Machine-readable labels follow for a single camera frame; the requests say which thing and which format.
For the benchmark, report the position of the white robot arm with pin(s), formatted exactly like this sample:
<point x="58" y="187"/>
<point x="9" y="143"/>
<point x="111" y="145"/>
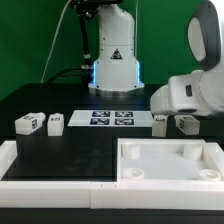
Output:
<point x="201" y="92"/>

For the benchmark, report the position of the white square tabletop part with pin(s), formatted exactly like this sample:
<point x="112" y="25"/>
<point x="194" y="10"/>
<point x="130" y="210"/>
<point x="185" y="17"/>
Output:
<point x="169" y="159"/>

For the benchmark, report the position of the white U-shaped obstacle fence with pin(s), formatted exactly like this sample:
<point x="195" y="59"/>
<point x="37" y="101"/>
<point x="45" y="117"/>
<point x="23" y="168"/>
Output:
<point x="154" y="194"/>

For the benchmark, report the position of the white marker sheet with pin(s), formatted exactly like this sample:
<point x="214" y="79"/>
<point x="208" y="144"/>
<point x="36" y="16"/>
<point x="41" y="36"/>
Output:
<point x="106" y="118"/>

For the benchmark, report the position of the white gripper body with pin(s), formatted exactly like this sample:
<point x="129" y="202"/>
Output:
<point x="179" y="96"/>

